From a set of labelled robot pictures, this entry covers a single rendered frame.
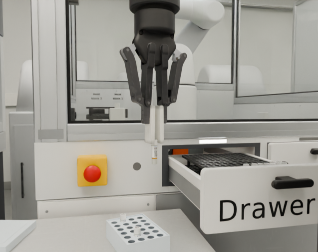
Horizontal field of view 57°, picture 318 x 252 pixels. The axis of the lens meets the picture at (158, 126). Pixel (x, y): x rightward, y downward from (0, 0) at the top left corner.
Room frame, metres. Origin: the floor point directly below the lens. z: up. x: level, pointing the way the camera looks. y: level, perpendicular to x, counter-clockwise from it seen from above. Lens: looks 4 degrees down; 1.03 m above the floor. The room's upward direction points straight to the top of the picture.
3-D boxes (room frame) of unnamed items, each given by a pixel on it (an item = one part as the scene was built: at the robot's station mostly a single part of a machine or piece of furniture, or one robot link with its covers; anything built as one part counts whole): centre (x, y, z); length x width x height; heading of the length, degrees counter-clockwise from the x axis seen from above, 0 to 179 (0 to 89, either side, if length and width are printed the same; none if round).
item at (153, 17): (0.54, 0.01, 1.16); 0.08 x 0.07 x 0.09; 117
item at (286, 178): (0.49, -0.22, 0.91); 0.07 x 0.04 x 0.01; 102
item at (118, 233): (0.56, 0.04, 0.78); 0.12 x 0.08 x 0.04; 27
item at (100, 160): (0.72, 0.17, 0.88); 0.07 x 0.05 x 0.07; 102
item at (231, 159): (0.71, -0.17, 0.87); 0.22 x 0.18 x 0.06; 12
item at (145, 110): (0.53, 0.03, 1.03); 0.03 x 0.01 x 0.05; 117
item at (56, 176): (1.28, -0.09, 0.87); 1.02 x 0.95 x 0.14; 102
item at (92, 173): (0.68, 0.16, 0.88); 0.04 x 0.03 x 0.04; 102
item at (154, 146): (0.54, 0.01, 0.95); 0.01 x 0.01 x 0.05
